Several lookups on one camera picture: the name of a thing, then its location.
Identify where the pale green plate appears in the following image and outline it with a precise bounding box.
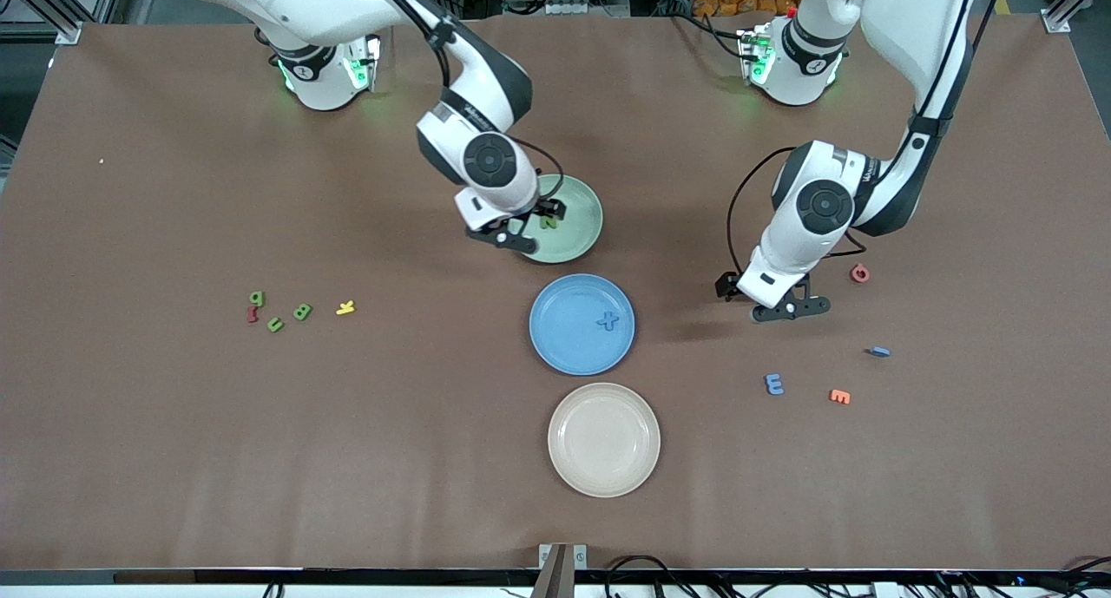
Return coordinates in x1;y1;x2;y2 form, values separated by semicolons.
504;174;604;264

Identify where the blue plate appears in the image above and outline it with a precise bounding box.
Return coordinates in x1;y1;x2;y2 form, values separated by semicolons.
529;273;636;377

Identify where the beige plate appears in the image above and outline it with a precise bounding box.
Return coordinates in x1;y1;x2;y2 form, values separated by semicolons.
548;383;661;498

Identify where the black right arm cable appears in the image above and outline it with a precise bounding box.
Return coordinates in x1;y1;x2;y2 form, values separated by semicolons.
365;0;565;207

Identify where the black cable loop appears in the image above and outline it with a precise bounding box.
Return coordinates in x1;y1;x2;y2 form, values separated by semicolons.
605;555;695;598

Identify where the grey metal camera bracket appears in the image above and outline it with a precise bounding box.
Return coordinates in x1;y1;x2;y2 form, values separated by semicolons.
538;542;589;598

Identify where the aluminium frame post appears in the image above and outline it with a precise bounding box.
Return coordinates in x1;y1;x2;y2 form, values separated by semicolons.
1042;0;1111;35
0;0;83;45

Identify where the black table edge rail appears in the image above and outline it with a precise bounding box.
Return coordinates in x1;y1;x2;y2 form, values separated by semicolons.
0;568;1111;588

